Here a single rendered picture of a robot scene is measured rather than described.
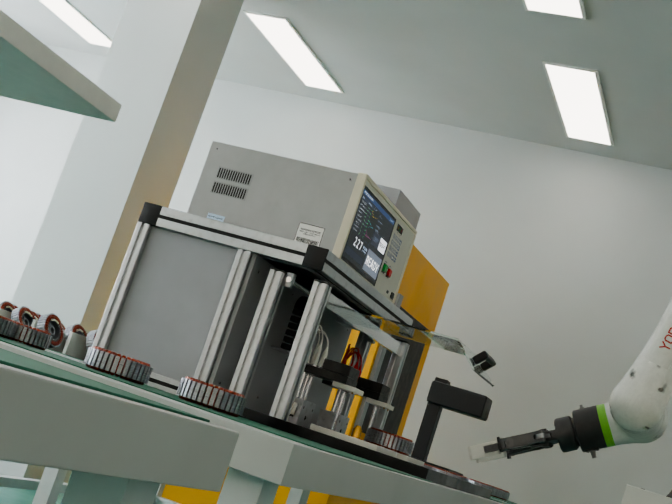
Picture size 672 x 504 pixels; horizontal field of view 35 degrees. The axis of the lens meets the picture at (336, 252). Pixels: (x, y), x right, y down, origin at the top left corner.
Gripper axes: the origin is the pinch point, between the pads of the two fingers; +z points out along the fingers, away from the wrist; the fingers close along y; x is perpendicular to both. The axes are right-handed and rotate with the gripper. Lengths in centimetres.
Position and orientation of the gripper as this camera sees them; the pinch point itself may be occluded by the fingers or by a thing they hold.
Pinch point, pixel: (485, 452)
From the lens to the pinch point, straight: 242.2
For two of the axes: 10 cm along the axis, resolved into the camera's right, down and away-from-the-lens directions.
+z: -9.3, 2.6, 2.5
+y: 3.2, 2.7, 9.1
